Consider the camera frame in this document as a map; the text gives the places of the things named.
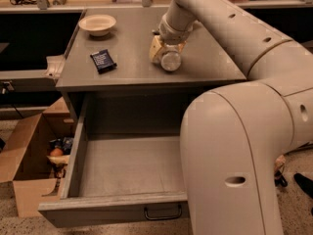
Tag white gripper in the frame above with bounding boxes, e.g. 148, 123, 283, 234
149, 14, 193, 64

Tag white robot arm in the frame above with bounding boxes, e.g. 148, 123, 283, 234
150, 0, 313, 235

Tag grey cabinet with top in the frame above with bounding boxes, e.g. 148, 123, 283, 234
56, 6, 246, 113

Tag open grey top drawer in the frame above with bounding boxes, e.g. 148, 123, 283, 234
38, 93, 189, 227

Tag dark blue snack packet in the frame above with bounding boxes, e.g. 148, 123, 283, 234
90, 49, 117, 73

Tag white ceramic bowl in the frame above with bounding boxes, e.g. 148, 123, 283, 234
78, 15, 116, 37

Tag blue packet in box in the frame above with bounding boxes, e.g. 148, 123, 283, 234
49, 137, 73, 155

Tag orange fruit in box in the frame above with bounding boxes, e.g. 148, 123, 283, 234
50, 148, 64, 157

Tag yellow bag in box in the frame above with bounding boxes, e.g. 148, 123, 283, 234
48, 155, 69, 165

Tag clear plastic jar on floor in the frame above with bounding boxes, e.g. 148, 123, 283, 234
274, 155, 286, 180

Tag brown cardboard box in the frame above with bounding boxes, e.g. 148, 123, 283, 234
0, 98, 75, 217

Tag black shoe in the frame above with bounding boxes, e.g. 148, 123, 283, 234
293, 173, 313, 199

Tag grey metal bracket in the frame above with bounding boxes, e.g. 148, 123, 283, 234
44, 55, 66, 79

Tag black drawer handle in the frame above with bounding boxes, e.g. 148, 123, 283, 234
144, 205, 183, 221

